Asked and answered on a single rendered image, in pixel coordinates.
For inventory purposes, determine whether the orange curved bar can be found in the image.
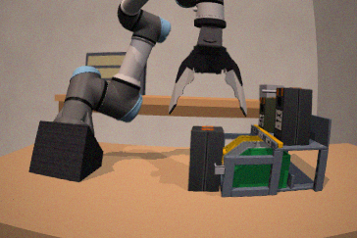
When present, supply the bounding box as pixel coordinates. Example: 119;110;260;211
254;124;283;148

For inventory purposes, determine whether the yellow open bin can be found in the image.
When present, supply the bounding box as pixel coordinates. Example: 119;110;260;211
223;136;263;159

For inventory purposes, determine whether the green bin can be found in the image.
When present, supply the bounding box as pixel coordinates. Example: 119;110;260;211
232;148;291;189

